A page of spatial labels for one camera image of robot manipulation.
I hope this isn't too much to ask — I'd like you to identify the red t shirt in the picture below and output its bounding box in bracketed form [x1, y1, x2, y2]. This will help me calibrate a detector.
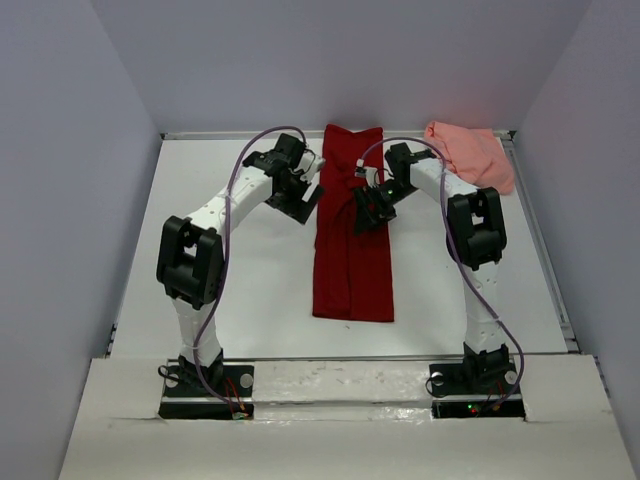
[312, 124, 394, 323]

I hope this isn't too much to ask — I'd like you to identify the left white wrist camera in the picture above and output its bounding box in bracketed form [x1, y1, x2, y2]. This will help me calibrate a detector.
[296, 149, 325, 183]

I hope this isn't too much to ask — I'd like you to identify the aluminium rail back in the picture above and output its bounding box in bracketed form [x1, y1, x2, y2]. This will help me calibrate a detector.
[161, 129, 517, 140]

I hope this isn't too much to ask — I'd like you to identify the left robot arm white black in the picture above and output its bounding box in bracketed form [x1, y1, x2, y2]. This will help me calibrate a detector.
[156, 128, 325, 395]

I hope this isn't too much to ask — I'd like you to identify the pink t shirt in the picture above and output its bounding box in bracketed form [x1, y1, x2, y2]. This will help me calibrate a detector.
[424, 121, 515, 195]

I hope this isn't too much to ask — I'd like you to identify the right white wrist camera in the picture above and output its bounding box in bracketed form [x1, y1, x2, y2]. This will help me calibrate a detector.
[354, 159, 381, 187]

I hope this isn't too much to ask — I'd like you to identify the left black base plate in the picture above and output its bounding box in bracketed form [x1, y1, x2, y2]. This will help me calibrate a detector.
[157, 361, 255, 421]

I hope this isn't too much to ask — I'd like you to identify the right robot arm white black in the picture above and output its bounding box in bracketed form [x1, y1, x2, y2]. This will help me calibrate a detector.
[354, 137, 516, 398]

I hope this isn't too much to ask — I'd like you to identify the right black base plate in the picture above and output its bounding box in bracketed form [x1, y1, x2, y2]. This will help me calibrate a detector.
[425, 362, 525, 419]

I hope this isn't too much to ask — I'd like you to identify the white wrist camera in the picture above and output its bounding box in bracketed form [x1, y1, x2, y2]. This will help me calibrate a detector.
[354, 159, 381, 187]
[296, 149, 325, 183]

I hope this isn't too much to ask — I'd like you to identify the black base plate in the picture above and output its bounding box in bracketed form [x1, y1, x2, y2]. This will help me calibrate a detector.
[425, 362, 525, 419]
[157, 361, 255, 421]

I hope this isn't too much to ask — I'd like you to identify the aluminium rail right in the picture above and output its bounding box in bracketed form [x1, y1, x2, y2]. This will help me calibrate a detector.
[501, 130, 582, 354]

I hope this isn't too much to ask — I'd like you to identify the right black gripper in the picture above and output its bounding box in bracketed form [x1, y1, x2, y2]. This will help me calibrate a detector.
[352, 178, 417, 236]

